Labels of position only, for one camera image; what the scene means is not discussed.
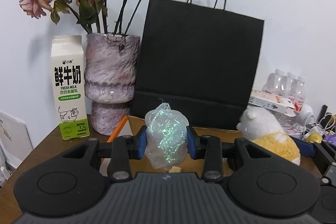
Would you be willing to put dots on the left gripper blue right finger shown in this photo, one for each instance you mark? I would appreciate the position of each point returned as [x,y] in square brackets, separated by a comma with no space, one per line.
[191,146]

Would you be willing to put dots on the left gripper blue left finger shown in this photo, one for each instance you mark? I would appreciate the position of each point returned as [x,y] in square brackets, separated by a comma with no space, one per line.
[142,141]

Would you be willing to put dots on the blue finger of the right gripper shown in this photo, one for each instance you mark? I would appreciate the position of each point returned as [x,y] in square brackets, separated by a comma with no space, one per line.
[306,149]

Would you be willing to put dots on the iridescent plastic bag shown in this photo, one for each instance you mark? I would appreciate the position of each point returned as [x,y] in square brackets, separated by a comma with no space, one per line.
[166,137]

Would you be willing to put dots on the yellow white plush toy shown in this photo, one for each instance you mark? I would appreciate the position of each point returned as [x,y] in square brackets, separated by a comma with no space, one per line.
[261,127]

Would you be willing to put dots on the yellow green apple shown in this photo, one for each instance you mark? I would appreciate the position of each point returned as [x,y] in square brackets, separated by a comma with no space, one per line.
[315,137]

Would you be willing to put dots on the red cardboard box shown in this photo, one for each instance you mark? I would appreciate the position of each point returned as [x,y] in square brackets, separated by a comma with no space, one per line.
[190,165]

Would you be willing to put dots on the purple tissue pack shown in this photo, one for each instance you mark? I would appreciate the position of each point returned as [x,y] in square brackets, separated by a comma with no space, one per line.
[331,138]

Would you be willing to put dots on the white round desk device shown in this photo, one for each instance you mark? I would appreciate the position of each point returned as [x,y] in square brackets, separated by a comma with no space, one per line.
[305,116]

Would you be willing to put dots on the black charger plug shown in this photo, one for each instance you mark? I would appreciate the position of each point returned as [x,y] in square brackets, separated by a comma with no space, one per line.
[322,113]

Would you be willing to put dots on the right water bottle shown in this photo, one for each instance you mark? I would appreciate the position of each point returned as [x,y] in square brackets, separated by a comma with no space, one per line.
[300,96]

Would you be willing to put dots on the white pink flat carton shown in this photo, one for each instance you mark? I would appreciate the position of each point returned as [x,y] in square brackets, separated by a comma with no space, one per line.
[272,102]

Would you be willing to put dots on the middle water bottle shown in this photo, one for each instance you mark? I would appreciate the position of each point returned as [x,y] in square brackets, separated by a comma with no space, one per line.
[288,86]

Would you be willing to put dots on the purple textured vase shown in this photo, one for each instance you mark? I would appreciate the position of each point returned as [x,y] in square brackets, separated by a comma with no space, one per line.
[110,74]

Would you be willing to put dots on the black paper bag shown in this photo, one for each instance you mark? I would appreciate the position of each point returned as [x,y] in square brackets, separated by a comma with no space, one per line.
[202,61]

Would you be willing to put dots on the milk carton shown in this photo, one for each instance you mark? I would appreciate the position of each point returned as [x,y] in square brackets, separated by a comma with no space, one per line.
[67,67]

